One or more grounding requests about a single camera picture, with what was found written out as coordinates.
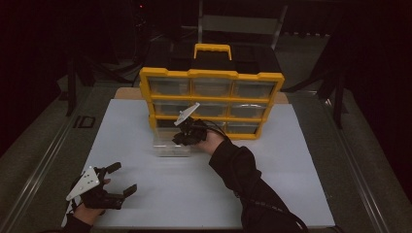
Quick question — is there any person's left hand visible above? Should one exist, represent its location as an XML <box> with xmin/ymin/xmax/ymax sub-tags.
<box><xmin>72</xmin><ymin>178</ymin><xmax>112</xmax><ymax>226</ymax></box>

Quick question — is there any grey metal chair frame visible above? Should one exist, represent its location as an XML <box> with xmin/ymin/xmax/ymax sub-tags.
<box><xmin>196</xmin><ymin>0</ymin><xmax>289</xmax><ymax>50</ymax></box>

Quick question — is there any set of clear cabinet drawers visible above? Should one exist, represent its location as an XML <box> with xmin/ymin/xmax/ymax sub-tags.
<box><xmin>148</xmin><ymin>77</ymin><xmax>278</xmax><ymax>135</ymax></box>

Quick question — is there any black metal stand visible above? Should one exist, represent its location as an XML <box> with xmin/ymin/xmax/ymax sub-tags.
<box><xmin>316</xmin><ymin>62</ymin><xmax>350</xmax><ymax>130</ymax></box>
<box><xmin>65</xmin><ymin>56</ymin><xmax>95</xmax><ymax>117</ymax></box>

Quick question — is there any clear plastic drawer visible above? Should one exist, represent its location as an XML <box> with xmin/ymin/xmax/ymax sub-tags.
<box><xmin>153</xmin><ymin>126</ymin><xmax>192</xmax><ymax>158</ymax></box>

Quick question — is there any metal floor rail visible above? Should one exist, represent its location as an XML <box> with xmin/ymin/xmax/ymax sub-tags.
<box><xmin>0</xmin><ymin>83</ymin><xmax>98</xmax><ymax>233</ymax></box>
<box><xmin>324</xmin><ymin>96</ymin><xmax>395</xmax><ymax>233</ymax></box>

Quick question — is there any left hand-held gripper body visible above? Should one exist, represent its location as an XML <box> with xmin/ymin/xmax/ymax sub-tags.
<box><xmin>65</xmin><ymin>165</ymin><xmax>125</xmax><ymax>211</ymax></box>

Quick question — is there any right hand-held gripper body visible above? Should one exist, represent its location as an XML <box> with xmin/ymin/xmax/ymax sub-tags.
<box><xmin>173</xmin><ymin>102</ymin><xmax>209</xmax><ymax>146</ymax></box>

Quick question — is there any yellow and black organizer cabinet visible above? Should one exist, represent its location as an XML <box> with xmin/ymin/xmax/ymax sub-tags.
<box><xmin>139</xmin><ymin>43</ymin><xmax>286</xmax><ymax>141</ymax></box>

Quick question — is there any person's right hand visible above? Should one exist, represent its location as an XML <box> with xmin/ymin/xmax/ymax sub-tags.
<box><xmin>193</xmin><ymin>129</ymin><xmax>225</xmax><ymax>156</ymax></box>

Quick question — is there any white table mat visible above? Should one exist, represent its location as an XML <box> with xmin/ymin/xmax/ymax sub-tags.
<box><xmin>61</xmin><ymin>98</ymin><xmax>336</xmax><ymax>229</ymax></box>

